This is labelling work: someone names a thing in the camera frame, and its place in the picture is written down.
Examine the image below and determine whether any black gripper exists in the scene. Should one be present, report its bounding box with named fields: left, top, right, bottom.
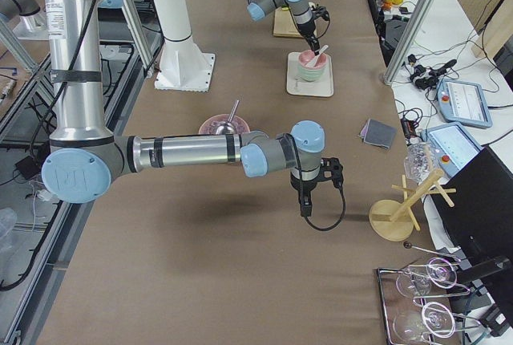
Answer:
left=296, top=4, right=329, bottom=55
left=290, top=157, right=344, bottom=201

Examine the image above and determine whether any small pink bowl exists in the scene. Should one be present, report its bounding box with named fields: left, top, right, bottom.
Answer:
left=298, top=50, right=327, bottom=70

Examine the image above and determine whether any white ceramic spoon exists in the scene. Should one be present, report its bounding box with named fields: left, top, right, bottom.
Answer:
left=305, top=44, right=329, bottom=68

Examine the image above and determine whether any green bowl stack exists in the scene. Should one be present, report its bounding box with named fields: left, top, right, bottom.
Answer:
left=297, top=63, right=325, bottom=82

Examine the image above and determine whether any large pink ice bowl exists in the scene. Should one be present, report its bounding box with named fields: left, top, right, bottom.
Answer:
left=198, top=114, right=250, bottom=135

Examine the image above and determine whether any bamboo cutting board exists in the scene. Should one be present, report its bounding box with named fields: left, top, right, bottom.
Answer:
left=273, top=8, right=301, bottom=39

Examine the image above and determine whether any cream rabbit tray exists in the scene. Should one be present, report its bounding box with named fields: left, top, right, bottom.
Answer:
left=286, top=52, right=334, bottom=97

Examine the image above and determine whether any grey folded cloth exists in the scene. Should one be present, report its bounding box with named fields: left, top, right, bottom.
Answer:
left=359, top=119, right=397, bottom=149

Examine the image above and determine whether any wooden cup tree stand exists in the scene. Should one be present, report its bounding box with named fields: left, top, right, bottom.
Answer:
left=368, top=143, right=457, bottom=242

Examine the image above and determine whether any metal ice scoop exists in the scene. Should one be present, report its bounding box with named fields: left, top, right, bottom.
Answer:
left=214, top=99, right=240, bottom=135

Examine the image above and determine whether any blue teach pendant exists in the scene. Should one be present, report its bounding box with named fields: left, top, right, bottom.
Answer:
left=421, top=122, right=483, bottom=177
left=437, top=79, right=493, bottom=128

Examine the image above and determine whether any wine glass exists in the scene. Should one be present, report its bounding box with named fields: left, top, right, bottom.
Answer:
left=393, top=302, right=455, bottom=344
left=396, top=257, right=457, bottom=298

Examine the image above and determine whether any black monitor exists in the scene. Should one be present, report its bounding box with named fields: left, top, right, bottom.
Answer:
left=433, top=147, right=512, bottom=265

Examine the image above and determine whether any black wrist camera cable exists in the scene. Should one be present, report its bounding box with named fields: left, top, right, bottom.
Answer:
left=286, top=134, right=348, bottom=232

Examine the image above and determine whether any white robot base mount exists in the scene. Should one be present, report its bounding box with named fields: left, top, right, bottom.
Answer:
left=153, top=0, right=215, bottom=92

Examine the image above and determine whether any aluminium frame post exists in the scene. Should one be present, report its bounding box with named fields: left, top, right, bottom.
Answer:
left=383, top=0, right=434, bottom=86

